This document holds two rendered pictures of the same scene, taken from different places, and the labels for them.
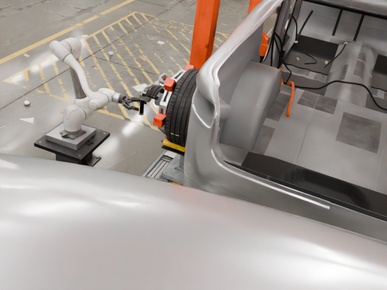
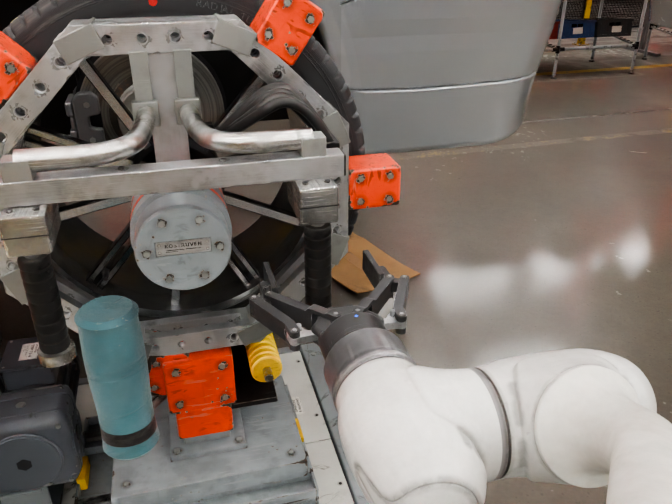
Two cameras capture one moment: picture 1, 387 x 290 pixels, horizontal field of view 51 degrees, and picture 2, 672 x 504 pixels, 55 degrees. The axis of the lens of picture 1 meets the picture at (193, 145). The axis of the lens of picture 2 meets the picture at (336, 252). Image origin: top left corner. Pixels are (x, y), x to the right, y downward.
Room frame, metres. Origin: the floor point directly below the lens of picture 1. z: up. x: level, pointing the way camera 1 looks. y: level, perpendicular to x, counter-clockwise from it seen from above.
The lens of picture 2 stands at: (3.37, 1.12, 1.24)
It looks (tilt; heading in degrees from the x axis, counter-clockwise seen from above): 27 degrees down; 237
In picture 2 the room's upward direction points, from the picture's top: straight up
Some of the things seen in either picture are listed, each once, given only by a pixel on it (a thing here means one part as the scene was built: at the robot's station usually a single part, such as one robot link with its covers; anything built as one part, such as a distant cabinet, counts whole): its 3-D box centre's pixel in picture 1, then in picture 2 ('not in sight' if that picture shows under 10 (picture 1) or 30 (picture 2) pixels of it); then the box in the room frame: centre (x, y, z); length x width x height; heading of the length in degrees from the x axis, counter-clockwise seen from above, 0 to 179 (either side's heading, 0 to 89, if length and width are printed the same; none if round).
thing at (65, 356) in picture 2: not in sight; (45, 305); (3.31, 0.38, 0.83); 0.04 x 0.04 x 0.16
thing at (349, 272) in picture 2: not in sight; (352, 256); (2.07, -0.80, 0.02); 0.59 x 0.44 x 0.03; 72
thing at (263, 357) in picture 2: (176, 145); (257, 333); (2.94, 0.15, 0.51); 0.29 x 0.06 x 0.06; 72
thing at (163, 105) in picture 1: (175, 103); (178, 200); (3.08, 0.20, 0.85); 0.54 x 0.07 x 0.54; 162
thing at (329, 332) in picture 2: (125, 100); (350, 334); (3.04, 0.63, 0.83); 0.09 x 0.08 x 0.07; 72
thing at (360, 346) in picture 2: (117, 98); (370, 375); (3.06, 0.70, 0.83); 0.09 x 0.06 x 0.09; 162
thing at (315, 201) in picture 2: (145, 96); (311, 192); (2.98, 0.45, 0.93); 0.09 x 0.05 x 0.05; 72
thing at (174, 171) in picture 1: (186, 158); (202, 395); (3.03, 0.04, 0.32); 0.40 x 0.30 x 0.28; 162
